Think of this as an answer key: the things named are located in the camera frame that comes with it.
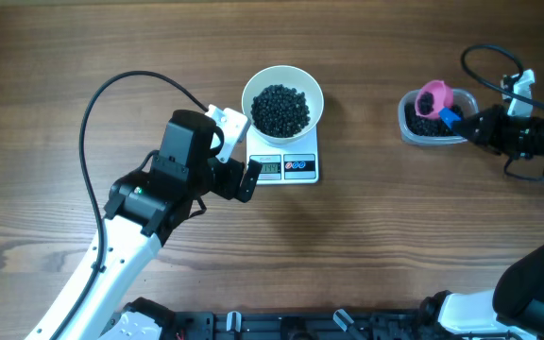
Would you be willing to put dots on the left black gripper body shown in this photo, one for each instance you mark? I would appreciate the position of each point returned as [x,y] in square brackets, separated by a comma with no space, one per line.
[224,179]

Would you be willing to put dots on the pink scoop blue handle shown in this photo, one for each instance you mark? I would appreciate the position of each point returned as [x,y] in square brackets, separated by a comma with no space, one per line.
[434,101]

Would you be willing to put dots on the white round bowl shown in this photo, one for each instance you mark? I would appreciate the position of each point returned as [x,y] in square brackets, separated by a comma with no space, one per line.
[290,77]

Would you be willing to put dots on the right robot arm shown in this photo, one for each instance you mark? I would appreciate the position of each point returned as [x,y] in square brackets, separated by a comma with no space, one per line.
[515,307]

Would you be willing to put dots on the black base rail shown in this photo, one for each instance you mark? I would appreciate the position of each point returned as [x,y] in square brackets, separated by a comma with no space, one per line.
[154,321]

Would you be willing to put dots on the white digital kitchen scale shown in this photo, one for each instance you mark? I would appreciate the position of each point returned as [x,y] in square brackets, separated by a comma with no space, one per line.
[282,164]

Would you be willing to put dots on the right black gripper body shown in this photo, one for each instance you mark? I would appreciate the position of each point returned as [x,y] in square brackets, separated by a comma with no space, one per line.
[526,135]

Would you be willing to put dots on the clear plastic container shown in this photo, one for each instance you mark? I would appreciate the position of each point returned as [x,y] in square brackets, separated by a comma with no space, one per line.
[467,106]

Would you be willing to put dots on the black beans in bowl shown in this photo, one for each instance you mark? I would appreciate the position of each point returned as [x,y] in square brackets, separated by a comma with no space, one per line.
[280,112]

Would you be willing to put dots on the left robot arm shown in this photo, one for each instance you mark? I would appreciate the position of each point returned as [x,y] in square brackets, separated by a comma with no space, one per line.
[143,209]

